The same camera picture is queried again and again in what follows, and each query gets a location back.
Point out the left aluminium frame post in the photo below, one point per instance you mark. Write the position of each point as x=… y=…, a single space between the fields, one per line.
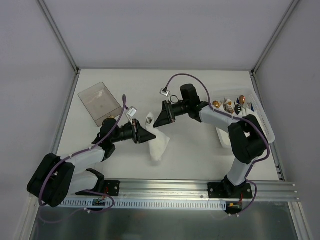
x=57 y=33

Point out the gold spoon in basket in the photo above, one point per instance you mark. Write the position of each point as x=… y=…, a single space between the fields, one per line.
x=216 y=104

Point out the white paper napkin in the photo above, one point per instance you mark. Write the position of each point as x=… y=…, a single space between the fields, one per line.
x=158 y=146

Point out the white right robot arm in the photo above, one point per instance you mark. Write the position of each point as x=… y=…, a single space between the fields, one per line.
x=248 y=141

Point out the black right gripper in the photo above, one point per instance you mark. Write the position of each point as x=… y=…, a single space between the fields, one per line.
x=169 y=111

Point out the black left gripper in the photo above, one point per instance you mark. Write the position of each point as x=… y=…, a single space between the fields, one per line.
x=135 y=131

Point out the smoked clear plastic box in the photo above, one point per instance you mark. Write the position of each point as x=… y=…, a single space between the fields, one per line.
x=100 y=103

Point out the black spoon in basket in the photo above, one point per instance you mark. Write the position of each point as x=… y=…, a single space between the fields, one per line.
x=238 y=110

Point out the white slotted cable duct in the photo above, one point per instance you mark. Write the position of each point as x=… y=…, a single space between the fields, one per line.
x=153 y=204

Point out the folded white napkins stack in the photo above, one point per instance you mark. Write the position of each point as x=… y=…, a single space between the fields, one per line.
x=243 y=112

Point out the right aluminium frame post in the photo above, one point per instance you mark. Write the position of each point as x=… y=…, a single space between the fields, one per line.
x=275 y=35

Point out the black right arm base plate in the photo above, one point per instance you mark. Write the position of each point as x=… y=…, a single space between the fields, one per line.
x=221 y=190

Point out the ornate silver fork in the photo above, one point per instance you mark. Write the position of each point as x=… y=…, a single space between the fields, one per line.
x=150 y=119

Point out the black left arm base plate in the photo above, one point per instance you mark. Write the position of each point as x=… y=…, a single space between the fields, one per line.
x=108 y=187

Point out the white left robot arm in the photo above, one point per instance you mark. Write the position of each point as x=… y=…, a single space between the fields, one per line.
x=58 y=177

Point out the gold cutlery bundle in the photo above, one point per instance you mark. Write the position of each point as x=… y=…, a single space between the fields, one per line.
x=227 y=107

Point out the aluminium frame post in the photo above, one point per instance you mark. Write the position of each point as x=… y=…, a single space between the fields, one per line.
x=275 y=35
x=57 y=33

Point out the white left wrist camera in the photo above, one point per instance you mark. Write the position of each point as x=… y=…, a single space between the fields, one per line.
x=131 y=112

